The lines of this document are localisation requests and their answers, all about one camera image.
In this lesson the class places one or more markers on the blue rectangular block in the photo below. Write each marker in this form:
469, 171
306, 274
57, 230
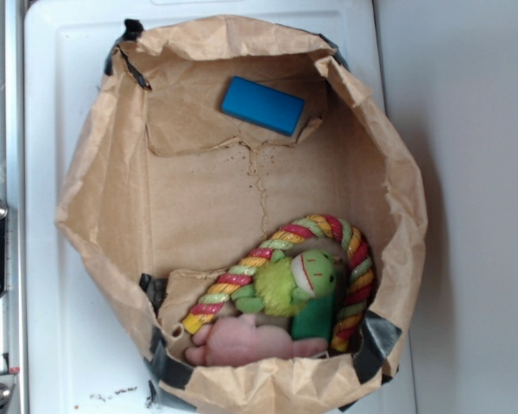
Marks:
262, 106

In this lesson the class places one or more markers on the green rectangular block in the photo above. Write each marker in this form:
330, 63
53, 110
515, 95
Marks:
315, 320

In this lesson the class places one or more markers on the green plush monkey toy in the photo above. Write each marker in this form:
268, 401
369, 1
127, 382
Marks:
283, 288

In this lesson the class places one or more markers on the brown paper bag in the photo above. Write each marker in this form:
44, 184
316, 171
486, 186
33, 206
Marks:
165, 191

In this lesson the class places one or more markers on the pink plush toy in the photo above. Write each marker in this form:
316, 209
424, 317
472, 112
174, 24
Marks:
238, 341

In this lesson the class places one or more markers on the multicolour rope ring toy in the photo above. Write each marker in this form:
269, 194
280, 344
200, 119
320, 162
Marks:
357, 289

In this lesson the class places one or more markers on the aluminium frame rail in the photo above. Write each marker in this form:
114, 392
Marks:
13, 341

